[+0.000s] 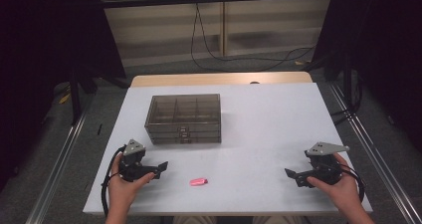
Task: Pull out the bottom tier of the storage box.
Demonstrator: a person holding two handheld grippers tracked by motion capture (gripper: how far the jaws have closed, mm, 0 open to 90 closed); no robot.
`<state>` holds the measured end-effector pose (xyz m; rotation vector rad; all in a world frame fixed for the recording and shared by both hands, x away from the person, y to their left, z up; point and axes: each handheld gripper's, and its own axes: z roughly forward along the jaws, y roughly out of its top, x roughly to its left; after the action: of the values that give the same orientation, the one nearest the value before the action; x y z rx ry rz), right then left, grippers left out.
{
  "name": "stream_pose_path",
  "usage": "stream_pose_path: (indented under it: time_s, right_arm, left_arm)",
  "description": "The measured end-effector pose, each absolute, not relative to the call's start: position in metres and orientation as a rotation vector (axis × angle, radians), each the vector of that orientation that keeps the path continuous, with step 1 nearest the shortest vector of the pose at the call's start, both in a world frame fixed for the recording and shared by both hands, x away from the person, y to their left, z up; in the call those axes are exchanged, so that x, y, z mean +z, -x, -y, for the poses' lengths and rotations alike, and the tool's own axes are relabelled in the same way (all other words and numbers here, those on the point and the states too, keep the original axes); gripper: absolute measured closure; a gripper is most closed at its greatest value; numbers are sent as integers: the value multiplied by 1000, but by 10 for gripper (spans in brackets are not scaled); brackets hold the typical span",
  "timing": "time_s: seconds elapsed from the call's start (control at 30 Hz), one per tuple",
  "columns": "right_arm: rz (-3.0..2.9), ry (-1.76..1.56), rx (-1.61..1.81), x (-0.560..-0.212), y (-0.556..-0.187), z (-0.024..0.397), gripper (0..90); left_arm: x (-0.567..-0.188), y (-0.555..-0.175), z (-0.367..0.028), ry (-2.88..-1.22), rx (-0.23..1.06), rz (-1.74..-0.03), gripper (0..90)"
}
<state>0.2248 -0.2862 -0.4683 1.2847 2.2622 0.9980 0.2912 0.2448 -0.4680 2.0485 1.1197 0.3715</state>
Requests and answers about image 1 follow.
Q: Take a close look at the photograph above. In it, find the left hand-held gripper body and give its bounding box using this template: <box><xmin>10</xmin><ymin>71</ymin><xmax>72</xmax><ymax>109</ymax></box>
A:
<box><xmin>118</xmin><ymin>138</ymin><xmax>159</xmax><ymax>182</ymax></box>

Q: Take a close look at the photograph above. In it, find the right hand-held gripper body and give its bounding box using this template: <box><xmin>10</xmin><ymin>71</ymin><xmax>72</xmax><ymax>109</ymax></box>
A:
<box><xmin>305</xmin><ymin>141</ymin><xmax>350</xmax><ymax>186</ymax></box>

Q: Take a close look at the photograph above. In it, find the small pink object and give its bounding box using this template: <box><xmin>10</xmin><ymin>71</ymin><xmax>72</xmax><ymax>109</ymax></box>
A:
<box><xmin>189</xmin><ymin>177</ymin><xmax>209</xmax><ymax>187</ymax></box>

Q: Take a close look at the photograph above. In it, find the smoky transparent drawer cabinet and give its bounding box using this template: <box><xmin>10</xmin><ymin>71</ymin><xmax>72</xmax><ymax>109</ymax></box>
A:
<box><xmin>144</xmin><ymin>93</ymin><xmax>222</xmax><ymax>145</ymax></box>

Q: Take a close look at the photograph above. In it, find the person's right hand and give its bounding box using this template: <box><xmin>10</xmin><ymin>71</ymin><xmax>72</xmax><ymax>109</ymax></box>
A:
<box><xmin>307</xmin><ymin>152</ymin><xmax>362</xmax><ymax>213</ymax></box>

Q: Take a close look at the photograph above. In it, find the person's left hand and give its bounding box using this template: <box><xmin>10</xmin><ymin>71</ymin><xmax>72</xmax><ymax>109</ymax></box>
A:
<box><xmin>106</xmin><ymin>153</ymin><xmax>156</xmax><ymax>216</ymax></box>

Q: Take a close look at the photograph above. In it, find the white table cover board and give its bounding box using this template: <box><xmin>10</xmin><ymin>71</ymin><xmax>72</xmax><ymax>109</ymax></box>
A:
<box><xmin>83</xmin><ymin>82</ymin><xmax>373</xmax><ymax>216</ymax></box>

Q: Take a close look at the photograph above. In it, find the person's left leg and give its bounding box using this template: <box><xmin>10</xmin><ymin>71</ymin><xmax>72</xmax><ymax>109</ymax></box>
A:
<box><xmin>172</xmin><ymin>215</ymin><xmax>219</xmax><ymax>224</ymax></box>

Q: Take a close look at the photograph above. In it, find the black metal stand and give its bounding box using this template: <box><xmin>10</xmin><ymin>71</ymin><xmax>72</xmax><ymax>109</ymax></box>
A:
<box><xmin>303</xmin><ymin>48</ymin><xmax>364</xmax><ymax>126</ymax></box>
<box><xmin>68</xmin><ymin>64</ymin><xmax>131</xmax><ymax>126</ymax></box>

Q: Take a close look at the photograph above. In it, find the wooden table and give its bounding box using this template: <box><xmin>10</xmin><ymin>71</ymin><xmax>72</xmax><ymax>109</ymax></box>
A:
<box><xmin>129</xmin><ymin>71</ymin><xmax>314</xmax><ymax>89</ymax></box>

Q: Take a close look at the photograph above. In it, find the black curtain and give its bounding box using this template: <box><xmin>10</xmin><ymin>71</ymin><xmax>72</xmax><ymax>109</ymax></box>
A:
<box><xmin>0</xmin><ymin>0</ymin><xmax>127</xmax><ymax>192</ymax></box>
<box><xmin>312</xmin><ymin>0</ymin><xmax>422</xmax><ymax>152</ymax></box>

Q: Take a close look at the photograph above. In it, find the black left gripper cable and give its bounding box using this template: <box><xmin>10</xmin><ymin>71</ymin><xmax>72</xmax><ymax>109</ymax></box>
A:
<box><xmin>101</xmin><ymin>145</ymin><xmax>127</xmax><ymax>218</ymax></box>

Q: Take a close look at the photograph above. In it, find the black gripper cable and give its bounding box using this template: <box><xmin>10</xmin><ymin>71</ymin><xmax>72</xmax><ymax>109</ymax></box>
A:
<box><xmin>101</xmin><ymin>145</ymin><xmax>127</xmax><ymax>218</ymax></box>
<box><xmin>338</xmin><ymin>168</ymin><xmax>366</xmax><ymax>204</ymax></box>

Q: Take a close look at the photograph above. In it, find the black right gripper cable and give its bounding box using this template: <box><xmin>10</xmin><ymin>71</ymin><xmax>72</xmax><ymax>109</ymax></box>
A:
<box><xmin>338</xmin><ymin>168</ymin><xmax>366</xmax><ymax>204</ymax></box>

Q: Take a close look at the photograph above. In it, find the metal floor rail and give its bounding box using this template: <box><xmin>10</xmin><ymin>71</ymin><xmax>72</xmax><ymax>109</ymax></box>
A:
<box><xmin>25</xmin><ymin>111</ymin><xmax>90</xmax><ymax>224</ymax></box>
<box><xmin>327</xmin><ymin>81</ymin><xmax>422</xmax><ymax>224</ymax></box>

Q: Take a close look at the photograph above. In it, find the black floor cable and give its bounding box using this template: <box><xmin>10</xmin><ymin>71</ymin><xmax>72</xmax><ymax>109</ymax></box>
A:
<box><xmin>190</xmin><ymin>3</ymin><xmax>317</xmax><ymax>73</ymax></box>

